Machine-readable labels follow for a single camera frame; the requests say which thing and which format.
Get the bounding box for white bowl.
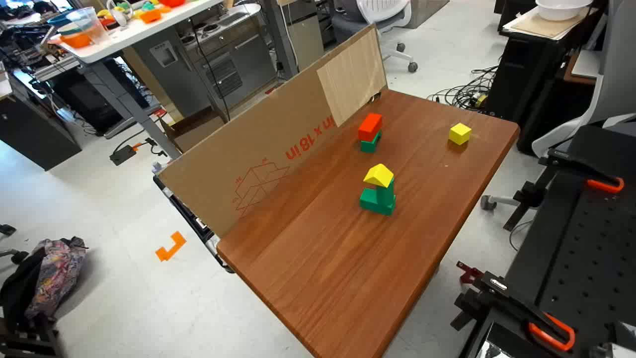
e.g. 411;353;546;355
534;0;593;23

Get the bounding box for yellow cube block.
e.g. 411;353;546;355
446;120;472;146

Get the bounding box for open cardboard box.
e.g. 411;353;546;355
160;105;226;154

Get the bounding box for small green block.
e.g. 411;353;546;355
357;130;383;154

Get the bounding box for orange handled black clamp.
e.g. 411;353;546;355
538;146;625;196
452;258;577;353

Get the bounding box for white folding table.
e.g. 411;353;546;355
47;0;226;160

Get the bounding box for black stand leg with caster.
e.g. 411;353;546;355
478;156;564;234

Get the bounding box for orange bowl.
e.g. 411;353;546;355
136;5;164;25

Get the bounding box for beige board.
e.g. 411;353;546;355
502;5;607;41

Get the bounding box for black floor cable bundle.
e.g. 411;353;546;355
426;63;500;110

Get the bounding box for light wooden board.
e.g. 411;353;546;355
313;23;389;128

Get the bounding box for patterned backpack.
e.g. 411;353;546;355
0;234;91;333

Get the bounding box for black power adapter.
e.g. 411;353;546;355
106;138;144;166

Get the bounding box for black cabinet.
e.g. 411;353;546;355
488;0;607;156

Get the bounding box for white office chair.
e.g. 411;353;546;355
329;0;420;75

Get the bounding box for clear plastic container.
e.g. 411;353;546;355
55;5;106;49

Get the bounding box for black perforated breadboard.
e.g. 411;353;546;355
462;120;636;358

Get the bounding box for yellow wedge block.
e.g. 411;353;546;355
361;160;397;188

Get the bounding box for black cart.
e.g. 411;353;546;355
0;57;85;172

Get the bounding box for gray and white chair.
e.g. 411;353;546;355
528;0;636;160

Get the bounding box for orange floor bracket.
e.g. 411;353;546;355
152;228;188;262

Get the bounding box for large green block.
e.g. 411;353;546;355
357;178;397;216

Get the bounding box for black table frame rail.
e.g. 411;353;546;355
152;172;236;274

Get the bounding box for brown cardboard panel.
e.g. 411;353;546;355
156;23;389;238

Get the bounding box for orange block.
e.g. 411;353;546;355
355;110;385;142

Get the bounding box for gray toy kitchen cabinet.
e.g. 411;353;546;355
126;1;283;124

